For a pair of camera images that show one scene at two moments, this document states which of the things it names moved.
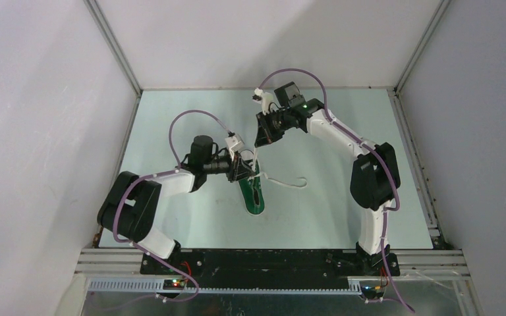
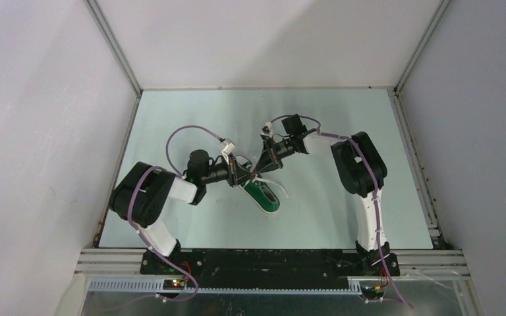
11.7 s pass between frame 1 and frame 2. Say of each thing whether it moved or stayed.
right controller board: stayed
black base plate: stayed
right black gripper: moved
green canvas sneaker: moved
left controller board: stayed
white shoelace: moved
